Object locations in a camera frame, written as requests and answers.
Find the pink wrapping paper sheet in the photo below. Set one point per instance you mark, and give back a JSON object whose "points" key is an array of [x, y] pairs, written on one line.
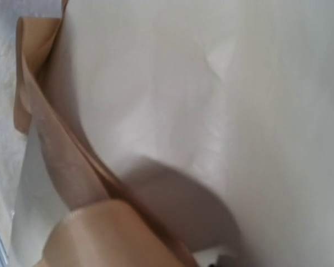
{"points": [[217, 115]]}

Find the brown ribbon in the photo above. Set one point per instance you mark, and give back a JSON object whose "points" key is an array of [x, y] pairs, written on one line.
{"points": [[107, 225]]}

